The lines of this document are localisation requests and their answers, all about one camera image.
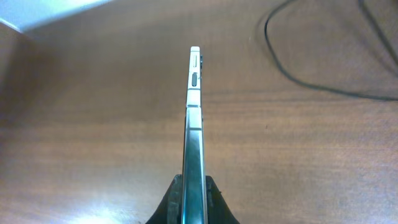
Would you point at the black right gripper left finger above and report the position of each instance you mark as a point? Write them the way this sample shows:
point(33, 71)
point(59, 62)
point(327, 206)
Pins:
point(169, 210)

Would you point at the black smartphone silver frame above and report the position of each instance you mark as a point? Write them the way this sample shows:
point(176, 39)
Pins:
point(194, 208)

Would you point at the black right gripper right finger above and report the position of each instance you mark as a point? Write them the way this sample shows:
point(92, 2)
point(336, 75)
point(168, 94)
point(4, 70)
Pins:
point(218, 210)

